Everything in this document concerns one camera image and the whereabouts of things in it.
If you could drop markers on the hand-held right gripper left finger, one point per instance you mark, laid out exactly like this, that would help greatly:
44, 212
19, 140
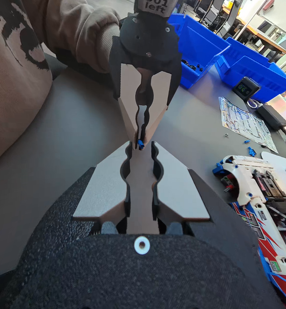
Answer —
102, 193

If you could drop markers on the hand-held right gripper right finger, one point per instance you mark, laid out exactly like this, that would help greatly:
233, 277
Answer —
181, 195

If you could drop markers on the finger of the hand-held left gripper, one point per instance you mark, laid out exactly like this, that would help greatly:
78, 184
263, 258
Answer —
128, 96
161, 96

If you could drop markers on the person's left forearm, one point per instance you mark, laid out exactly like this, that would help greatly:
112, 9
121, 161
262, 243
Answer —
85, 29

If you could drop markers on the grey desk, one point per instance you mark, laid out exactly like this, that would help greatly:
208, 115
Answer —
193, 144

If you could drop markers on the black brick pieces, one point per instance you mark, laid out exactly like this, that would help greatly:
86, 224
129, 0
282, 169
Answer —
191, 65

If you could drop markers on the brick race car model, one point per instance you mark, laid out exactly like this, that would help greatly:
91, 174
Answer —
249, 183

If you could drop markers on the black office chair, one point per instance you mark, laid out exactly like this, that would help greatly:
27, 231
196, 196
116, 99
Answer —
210, 12
230, 17

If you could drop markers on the grey office chair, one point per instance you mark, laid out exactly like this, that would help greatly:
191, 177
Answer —
53, 66

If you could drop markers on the blue brick pieces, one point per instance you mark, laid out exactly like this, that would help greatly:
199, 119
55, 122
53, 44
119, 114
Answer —
251, 151

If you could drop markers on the black power bank with display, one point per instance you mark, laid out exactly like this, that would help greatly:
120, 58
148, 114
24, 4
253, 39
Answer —
245, 88

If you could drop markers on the printed sticker sheet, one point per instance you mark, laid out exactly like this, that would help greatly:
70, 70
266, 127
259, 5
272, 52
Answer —
244, 123

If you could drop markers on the wide blue storage bin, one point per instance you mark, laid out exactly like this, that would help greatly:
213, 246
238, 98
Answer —
259, 70

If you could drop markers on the black power adapter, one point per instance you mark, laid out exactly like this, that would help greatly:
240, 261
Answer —
272, 117

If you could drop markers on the person's beige sweatshirt torso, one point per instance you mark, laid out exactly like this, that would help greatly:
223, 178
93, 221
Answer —
12, 96

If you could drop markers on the wooden office table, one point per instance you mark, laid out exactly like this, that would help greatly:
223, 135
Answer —
261, 33

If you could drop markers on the red whiteboard eraser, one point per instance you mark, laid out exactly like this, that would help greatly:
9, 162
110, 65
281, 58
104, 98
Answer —
268, 3

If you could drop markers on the large whiteboard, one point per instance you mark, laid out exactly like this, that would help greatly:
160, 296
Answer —
283, 19

